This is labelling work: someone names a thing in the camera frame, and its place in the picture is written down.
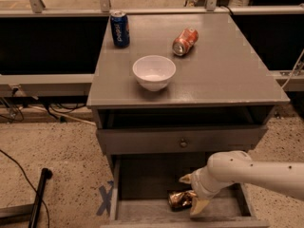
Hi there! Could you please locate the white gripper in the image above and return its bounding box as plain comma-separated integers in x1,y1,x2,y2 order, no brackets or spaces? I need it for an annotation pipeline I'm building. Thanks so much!
179,166,227,217

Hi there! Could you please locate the orange gold can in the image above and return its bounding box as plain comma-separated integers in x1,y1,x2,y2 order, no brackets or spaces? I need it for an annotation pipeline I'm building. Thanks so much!
168,190,196,211

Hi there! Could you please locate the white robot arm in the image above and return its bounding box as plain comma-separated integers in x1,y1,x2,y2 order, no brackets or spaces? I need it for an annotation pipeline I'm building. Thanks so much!
179,151,304,218

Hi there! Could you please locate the round metal drawer knob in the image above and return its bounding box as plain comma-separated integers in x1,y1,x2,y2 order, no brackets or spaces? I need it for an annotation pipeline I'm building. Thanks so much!
180,139,188,148

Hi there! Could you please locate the grey open middle drawer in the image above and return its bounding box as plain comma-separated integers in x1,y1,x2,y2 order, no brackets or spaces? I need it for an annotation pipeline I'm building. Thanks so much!
104,152,269,228

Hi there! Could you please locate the grey top drawer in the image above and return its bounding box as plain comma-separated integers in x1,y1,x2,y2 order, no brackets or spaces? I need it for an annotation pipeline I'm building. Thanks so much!
97,106,267,155

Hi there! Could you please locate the grey wooden drawer cabinet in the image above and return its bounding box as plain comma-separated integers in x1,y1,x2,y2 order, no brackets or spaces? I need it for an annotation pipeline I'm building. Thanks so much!
86,12,291,228

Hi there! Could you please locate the red soda can lying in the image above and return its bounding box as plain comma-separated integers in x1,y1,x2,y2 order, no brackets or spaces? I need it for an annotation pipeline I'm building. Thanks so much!
172,28,199,56

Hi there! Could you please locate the blue pepsi can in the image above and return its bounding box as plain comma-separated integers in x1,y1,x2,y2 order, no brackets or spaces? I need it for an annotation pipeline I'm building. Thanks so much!
110,10,130,48

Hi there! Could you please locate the white plastic bowl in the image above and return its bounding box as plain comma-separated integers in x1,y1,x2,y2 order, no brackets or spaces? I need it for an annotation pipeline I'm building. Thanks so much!
132,55,176,91

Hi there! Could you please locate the black metal stand leg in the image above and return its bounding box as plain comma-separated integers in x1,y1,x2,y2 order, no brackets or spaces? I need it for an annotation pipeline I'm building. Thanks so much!
0,168,52,228

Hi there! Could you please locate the black floor cable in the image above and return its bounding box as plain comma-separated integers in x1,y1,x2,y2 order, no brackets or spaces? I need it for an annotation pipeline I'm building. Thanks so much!
0,147,52,228

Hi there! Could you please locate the white cable at right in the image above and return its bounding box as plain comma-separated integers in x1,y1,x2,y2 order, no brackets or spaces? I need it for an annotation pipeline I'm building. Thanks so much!
280,49,304,90

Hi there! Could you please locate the bundle of black cables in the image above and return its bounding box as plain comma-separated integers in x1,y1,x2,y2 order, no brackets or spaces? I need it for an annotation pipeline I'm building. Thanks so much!
0,87,88,124

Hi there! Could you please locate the grey metal railing frame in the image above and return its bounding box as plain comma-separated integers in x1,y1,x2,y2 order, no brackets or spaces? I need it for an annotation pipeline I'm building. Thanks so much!
0,0,304,99

